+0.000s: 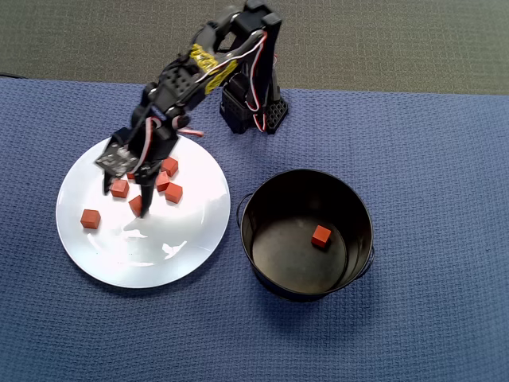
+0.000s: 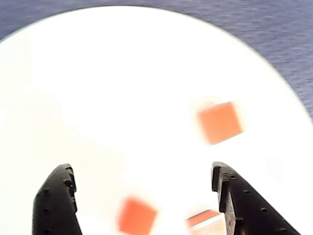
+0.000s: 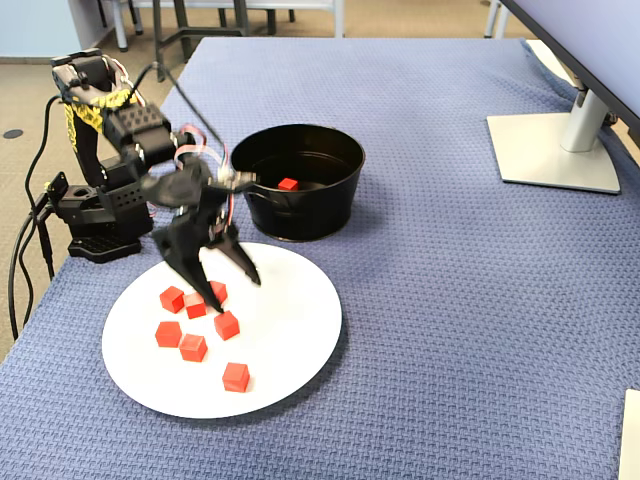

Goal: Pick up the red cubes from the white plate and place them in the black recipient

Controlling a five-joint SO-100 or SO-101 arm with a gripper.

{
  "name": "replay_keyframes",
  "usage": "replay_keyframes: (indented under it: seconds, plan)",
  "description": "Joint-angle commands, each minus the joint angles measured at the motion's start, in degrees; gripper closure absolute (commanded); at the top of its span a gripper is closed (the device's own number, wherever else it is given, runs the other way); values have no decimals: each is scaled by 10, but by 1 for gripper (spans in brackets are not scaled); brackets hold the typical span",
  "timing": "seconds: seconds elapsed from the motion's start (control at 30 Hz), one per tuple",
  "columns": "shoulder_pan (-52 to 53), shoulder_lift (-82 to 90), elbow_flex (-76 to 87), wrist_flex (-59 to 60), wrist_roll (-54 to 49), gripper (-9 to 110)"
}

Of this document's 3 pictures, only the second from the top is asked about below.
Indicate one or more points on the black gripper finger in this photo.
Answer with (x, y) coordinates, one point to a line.
(53, 208)
(249, 210)

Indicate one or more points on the white round plate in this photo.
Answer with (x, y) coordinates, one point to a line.
(122, 98)

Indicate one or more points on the red cube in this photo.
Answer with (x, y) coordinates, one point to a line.
(218, 123)
(137, 216)
(203, 218)

